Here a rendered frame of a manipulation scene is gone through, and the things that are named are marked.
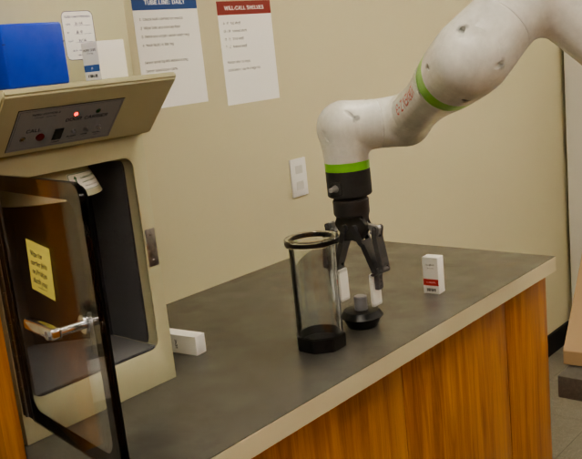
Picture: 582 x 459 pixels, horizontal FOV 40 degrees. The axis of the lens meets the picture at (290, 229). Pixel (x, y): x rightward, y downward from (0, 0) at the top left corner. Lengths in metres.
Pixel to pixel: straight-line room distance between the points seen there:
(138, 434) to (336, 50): 1.56
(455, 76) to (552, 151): 2.75
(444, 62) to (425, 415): 0.84
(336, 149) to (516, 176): 2.10
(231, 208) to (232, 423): 0.99
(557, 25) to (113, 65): 0.69
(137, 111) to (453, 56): 0.53
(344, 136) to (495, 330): 0.67
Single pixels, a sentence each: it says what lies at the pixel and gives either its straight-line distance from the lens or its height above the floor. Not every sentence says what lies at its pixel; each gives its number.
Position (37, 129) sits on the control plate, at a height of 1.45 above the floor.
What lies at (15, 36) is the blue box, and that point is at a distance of 1.24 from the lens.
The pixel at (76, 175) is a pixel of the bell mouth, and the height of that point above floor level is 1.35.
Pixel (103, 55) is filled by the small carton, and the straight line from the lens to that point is 1.35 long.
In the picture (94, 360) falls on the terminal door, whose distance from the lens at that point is 1.11.
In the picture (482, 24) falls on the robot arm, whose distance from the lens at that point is 1.24.
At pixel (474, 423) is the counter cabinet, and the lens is 1.99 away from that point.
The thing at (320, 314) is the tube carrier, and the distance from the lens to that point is 1.58.
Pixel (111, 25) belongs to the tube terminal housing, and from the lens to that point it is 1.47.
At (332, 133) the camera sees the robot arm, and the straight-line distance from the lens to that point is 1.61.
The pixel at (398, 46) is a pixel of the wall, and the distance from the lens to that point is 2.87.
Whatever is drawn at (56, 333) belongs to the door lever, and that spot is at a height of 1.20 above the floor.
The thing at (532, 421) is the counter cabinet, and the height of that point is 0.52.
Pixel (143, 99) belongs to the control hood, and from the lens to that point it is 1.38.
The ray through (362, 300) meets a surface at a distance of 1.72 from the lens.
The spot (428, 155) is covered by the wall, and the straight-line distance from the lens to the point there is 3.02.
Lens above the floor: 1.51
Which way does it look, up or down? 12 degrees down
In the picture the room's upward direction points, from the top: 6 degrees counter-clockwise
